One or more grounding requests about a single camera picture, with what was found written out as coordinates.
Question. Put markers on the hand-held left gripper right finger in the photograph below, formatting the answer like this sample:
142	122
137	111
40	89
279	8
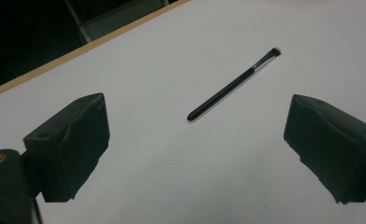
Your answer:
333	146

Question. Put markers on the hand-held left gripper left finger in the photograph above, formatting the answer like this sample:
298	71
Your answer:
69	146

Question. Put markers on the grey metal stand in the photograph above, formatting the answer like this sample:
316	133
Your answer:
77	22

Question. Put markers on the black makeup brush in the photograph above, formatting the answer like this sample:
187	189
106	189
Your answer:
222	93

